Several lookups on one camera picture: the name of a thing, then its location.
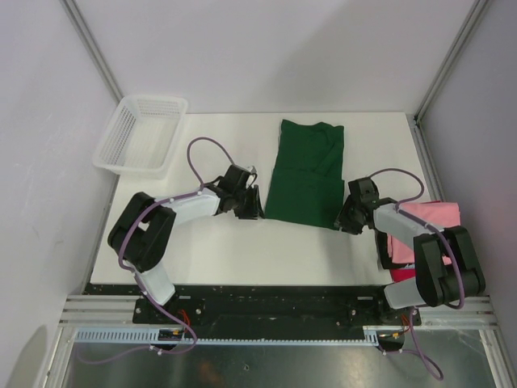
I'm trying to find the green t shirt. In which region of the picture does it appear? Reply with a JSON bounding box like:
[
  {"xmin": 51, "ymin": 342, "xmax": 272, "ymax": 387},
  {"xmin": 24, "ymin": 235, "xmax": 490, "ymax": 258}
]
[{"xmin": 265, "ymin": 120, "xmax": 345, "ymax": 230}]

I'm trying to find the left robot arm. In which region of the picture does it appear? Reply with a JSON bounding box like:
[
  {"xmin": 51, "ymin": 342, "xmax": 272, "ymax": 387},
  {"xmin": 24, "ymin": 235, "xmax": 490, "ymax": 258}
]
[{"xmin": 107, "ymin": 183, "xmax": 264, "ymax": 323}]

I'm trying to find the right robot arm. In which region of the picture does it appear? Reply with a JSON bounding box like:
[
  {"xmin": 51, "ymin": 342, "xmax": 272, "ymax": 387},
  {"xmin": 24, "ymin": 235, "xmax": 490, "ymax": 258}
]
[{"xmin": 335, "ymin": 196, "xmax": 486, "ymax": 324}]

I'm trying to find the black folded t shirt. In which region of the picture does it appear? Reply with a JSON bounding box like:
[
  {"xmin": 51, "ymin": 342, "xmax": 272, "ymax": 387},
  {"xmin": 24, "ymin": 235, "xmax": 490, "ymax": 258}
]
[{"xmin": 375, "ymin": 231, "xmax": 394, "ymax": 270}]

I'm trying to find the pink folded t shirt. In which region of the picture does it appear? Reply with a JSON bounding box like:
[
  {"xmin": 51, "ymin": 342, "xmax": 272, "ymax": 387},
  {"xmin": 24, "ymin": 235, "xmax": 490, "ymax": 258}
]
[{"xmin": 387, "ymin": 201, "xmax": 460, "ymax": 264}]

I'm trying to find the white plastic basket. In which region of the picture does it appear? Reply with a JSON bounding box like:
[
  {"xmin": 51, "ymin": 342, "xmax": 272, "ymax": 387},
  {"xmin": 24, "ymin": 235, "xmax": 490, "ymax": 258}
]
[{"xmin": 92, "ymin": 95, "xmax": 188, "ymax": 179}]

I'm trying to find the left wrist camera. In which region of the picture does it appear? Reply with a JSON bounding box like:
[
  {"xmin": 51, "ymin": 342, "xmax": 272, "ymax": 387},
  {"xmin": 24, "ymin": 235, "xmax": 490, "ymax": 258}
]
[{"xmin": 218, "ymin": 164, "xmax": 258, "ymax": 194}]

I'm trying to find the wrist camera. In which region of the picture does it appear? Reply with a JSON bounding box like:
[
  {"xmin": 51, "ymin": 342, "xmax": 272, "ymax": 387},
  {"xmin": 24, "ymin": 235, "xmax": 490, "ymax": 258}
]
[
  {"xmin": 218, "ymin": 164, "xmax": 258, "ymax": 194},
  {"xmin": 348, "ymin": 177, "xmax": 396, "ymax": 209}
]

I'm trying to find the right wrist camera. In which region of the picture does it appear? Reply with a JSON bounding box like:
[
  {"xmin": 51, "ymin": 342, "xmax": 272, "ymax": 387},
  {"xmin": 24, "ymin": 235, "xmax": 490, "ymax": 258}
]
[{"xmin": 348, "ymin": 177, "xmax": 396, "ymax": 209}]

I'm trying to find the right aluminium frame post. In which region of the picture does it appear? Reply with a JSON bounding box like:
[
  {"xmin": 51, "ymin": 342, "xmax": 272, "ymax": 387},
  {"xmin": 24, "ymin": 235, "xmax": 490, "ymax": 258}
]
[{"xmin": 414, "ymin": 0, "xmax": 492, "ymax": 122}]

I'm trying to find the aluminium frame post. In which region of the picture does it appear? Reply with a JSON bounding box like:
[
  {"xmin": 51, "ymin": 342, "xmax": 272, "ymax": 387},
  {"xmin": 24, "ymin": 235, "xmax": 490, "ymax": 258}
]
[
  {"xmin": 60, "ymin": 0, "xmax": 124, "ymax": 103},
  {"xmin": 414, "ymin": 0, "xmax": 492, "ymax": 122}
]

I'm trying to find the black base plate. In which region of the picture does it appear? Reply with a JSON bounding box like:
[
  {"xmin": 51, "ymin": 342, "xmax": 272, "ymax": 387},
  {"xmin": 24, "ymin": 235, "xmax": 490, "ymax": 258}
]
[{"xmin": 84, "ymin": 284, "xmax": 421, "ymax": 342}]

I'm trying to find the grey cable duct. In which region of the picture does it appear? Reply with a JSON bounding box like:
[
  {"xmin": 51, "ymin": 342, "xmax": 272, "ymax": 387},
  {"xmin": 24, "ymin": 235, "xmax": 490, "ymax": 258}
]
[{"xmin": 72, "ymin": 325, "xmax": 409, "ymax": 347}]

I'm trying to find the left aluminium frame post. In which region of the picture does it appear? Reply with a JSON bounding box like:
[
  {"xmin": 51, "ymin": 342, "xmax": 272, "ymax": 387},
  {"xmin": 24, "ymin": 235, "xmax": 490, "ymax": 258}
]
[{"xmin": 60, "ymin": 0, "xmax": 124, "ymax": 103}]

